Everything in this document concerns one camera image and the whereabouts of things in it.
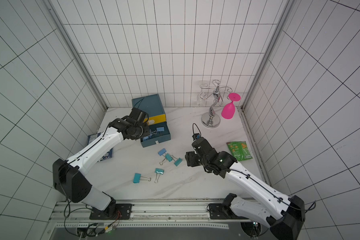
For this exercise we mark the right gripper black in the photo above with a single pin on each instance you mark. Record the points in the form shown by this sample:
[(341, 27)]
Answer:
[(192, 158)]

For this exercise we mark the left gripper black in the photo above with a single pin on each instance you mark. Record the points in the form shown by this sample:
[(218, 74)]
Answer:
[(146, 132)]

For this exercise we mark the teal drawer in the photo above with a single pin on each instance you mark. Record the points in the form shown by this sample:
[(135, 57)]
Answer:
[(157, 138)]

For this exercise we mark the yellow top drawer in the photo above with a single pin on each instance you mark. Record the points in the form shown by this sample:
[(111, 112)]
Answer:
[(152, 120)]

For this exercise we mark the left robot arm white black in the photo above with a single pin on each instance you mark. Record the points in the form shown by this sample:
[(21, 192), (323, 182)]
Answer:
[(69, 176)]

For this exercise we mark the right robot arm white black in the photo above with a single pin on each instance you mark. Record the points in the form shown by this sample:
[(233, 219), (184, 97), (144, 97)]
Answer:
[(284, 216)]

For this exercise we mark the teal binder clip upright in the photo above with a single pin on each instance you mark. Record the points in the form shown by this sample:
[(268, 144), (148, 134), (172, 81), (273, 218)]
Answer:
[(177, 161)]

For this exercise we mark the teal drawer cabinet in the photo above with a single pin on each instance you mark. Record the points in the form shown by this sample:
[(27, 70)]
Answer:
[(152, 105)]

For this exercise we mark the teal shiny binder clip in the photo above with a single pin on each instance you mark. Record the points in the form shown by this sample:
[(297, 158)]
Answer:
[(158, 172)]

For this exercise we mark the teal binder clip front left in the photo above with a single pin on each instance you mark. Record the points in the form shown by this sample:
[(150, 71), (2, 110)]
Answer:
[(138, 178)]

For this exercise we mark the silver glass rack stand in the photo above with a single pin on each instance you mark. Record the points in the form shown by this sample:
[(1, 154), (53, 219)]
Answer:
[(211, 119)]

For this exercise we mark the green snack packet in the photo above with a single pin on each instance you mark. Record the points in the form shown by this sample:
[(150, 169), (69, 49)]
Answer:
[(240, 150)]

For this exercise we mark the magenta plastic wine glass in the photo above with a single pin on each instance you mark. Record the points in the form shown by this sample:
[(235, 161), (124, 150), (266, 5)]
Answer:
[(229, 109)]

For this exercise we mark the clear glass on rack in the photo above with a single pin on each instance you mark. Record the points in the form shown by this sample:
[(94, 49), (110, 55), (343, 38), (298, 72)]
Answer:
[(203, 95)]

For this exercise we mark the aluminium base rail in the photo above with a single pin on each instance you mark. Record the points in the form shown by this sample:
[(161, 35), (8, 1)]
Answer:
[(163, 214)]

